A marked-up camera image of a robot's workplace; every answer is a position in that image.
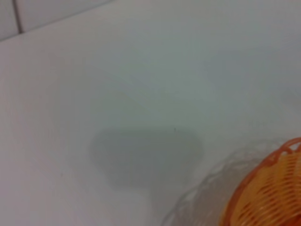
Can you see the orange woven plastic basket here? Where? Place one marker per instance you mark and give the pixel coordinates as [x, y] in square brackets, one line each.
[270, 188]

